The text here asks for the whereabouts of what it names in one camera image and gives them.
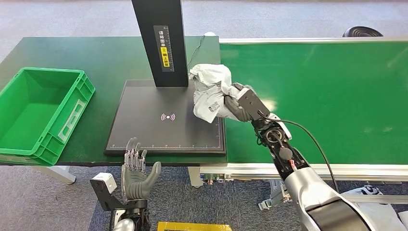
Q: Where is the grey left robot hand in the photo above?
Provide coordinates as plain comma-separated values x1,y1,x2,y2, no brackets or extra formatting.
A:
121,137,162,202

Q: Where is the black yellow column label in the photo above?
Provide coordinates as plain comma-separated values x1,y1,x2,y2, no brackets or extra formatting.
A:
153,25,175,72

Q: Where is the white bag with red print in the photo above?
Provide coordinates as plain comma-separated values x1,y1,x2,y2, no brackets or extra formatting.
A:
340,185,408,231

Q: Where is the clear crate label holder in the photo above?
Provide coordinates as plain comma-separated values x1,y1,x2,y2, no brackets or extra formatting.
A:
58,99,87,142

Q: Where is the thin black table cable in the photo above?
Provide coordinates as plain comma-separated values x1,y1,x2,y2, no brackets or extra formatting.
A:
187,34,206,67

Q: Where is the black left camera bracket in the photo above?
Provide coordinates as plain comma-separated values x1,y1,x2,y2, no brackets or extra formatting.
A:
90,179,127,212

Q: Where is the green plastic crate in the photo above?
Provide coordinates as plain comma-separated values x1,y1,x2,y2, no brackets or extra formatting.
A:
0,66,96,166

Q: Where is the yellow black floor marking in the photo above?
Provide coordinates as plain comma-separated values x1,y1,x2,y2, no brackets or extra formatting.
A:
156,221,233,231

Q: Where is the green conveyor belt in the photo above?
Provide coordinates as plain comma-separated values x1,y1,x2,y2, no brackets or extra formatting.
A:
219,40,408,166

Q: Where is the black round ribbed disc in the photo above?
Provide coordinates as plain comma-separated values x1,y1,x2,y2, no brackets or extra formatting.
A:
343,26,384,38

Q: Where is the white slanted table leg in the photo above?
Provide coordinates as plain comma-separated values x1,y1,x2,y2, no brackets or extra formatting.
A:
33,165,77,185

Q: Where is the white grey plastic mailer package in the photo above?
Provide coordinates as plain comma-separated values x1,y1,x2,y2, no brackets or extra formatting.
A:
189,63,242,124

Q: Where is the aluminium conveyor frame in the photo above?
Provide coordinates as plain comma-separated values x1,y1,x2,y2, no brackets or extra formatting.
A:
200,36,408,212

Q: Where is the black scanner machine with column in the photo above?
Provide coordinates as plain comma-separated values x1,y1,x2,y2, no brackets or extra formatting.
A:
103,0,227,157

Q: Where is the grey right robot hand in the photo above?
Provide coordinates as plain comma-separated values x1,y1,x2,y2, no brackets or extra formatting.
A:
224,82,254,123

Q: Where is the white upright table leg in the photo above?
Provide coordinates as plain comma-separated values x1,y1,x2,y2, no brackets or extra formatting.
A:
188,166,204,188

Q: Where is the black right camera bracket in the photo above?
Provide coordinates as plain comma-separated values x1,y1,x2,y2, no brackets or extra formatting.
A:
238,90,271,122

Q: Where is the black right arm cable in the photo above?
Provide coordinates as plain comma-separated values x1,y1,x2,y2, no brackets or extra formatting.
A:
257,111,339,193

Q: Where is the black camera bracket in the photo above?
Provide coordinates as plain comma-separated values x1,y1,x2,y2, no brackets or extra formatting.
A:
238,90,271,122
90,179,127,212

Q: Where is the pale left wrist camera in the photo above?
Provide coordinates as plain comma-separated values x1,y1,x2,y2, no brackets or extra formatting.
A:
92,172,117,194

